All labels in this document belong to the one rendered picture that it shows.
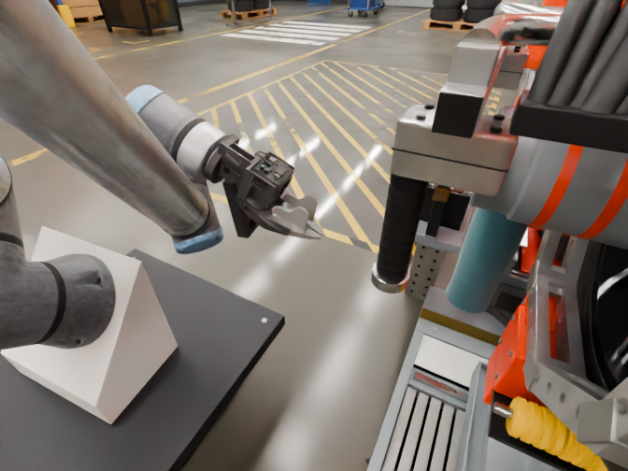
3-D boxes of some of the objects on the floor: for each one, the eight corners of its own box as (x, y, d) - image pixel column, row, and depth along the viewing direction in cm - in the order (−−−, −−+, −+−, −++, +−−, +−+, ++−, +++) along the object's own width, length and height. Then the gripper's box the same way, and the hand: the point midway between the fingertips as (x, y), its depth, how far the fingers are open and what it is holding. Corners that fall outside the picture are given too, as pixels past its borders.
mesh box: (150, 36, 644) (134, -28, 583) (107, 32, 691) (87, -29, 630) (184, 30, 704) (172, -29, 643) (142, 26, 751) (127, -29, 690)
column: (429, 302, 134) (457, 216, 108) (404, 292, 138) (425, 207, 112) (435, 285, 141) (462, 201, 115) (410, 277, 145) (432, 193, 119)
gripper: (206, 148, 49) (328, 228, 49) (240, 126, 56) (348, 197, 55) (198, 189, 55) (306, 261, 55) (229, 165, 62) (326, 229, 61)
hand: (313, 235), depth 57 cm, fingers closed
